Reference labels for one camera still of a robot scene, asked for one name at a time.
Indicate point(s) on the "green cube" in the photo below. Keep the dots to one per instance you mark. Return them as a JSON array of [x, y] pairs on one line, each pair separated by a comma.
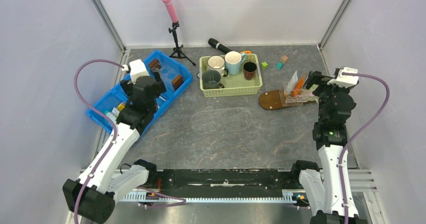
[[264, 65]]

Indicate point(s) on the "green capped white tube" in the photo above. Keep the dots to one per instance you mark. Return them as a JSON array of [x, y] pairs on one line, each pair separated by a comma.
[[111, 116]]

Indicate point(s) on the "yellow tube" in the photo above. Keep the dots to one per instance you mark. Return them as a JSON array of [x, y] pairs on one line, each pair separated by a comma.
[[121, 106]]

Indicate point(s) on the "dark grey mug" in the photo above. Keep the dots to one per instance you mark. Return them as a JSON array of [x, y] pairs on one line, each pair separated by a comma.
[[211, 79]]

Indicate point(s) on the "cream mug brown rim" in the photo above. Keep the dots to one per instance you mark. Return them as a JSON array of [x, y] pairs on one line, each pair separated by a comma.
[[217, 63]]

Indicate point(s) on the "white toothpaste tube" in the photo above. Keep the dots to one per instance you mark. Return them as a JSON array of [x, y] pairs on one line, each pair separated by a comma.
[[292, 83]]

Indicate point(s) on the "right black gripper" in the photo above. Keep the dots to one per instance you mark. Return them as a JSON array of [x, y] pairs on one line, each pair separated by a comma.
[[316, 78]]

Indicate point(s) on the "pale green ribbed mug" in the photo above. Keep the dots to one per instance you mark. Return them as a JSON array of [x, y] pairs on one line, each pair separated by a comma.
[[312, 89]]

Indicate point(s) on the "brown oval wooden tray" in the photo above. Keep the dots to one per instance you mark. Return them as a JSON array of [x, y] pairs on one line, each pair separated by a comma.
[[270, 100]]

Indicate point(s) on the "pale green plastic basket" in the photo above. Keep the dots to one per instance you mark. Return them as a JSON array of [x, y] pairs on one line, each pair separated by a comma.
[[237, 85]]

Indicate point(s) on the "blue plastic divided bin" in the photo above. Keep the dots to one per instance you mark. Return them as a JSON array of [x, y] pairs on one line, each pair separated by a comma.
[[116, 95]]

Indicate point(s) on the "teal block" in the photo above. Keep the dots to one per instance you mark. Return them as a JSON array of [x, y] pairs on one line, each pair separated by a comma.
[[279, 65]]

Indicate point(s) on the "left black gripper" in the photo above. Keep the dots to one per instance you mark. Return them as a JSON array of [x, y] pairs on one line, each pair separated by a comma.
[[127, 86]]

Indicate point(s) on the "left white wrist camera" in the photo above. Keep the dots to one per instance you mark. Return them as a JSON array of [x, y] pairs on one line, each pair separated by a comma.
[[136, 69]]

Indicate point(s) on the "clear textured toothbrush holder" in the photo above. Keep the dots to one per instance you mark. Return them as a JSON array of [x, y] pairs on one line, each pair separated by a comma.
[[287, 100]]

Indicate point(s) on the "light blue mug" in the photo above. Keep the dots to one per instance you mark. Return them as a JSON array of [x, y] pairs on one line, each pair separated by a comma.
[[234, 60]]

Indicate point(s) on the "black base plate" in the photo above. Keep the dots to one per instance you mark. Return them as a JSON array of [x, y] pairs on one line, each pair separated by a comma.
[[223, 183]]

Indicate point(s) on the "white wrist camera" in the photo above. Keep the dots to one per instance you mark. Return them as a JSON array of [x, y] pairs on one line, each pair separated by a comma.
[[136, 69], [344, 78]]

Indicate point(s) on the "pink microphone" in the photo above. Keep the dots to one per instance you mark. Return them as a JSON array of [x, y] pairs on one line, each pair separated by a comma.
[[171, 10]]

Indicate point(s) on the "dark brown cup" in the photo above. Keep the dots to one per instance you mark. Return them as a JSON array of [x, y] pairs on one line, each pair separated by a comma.
[[249, 70]]

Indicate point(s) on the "brown soap block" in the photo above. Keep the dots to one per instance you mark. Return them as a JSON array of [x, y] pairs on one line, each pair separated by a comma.
[[177, 82]]

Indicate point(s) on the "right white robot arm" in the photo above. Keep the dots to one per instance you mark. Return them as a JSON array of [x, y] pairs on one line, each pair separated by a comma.
[[327, 188]]

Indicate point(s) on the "black mini tripod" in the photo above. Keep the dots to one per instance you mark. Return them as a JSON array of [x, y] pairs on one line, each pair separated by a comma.
[[177, 50]]

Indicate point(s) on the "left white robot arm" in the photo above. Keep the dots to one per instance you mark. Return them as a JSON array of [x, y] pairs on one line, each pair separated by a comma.
[[94, 194]]

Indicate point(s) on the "orange toothpaste tube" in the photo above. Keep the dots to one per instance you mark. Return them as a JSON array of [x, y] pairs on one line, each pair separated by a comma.
[[297, 89]]

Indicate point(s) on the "brown wooden block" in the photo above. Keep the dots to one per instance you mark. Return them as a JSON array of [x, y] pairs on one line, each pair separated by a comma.
[[284, 59]]

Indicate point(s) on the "white comb cable duct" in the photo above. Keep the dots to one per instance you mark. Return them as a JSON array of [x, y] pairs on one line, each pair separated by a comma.
[[142, 196]]

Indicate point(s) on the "clear oval acrylic tray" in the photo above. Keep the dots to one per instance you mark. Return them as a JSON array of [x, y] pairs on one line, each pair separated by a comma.
[[221, 120]]

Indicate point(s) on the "black microphone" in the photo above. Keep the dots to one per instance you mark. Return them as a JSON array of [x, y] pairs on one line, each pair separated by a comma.
[[219, 46]]

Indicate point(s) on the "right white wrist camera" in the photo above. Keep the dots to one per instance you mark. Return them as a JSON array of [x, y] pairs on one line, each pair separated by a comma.
[[344, 78]]

